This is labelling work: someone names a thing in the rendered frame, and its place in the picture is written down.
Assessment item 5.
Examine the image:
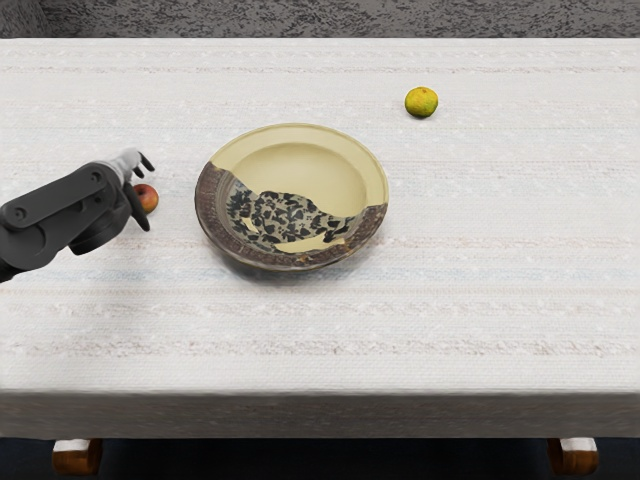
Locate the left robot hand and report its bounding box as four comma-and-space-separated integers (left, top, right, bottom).
107, 147, 156, 233

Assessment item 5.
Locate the green-yellow citrus fruit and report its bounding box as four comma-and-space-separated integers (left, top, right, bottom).
404, 86, 440, 119

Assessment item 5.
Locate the patterned cream and brown plate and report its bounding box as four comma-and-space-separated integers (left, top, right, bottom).
194, 122, 390, 273

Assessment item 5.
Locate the small red apple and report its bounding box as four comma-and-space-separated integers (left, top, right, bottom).
132, 183, 160, 216

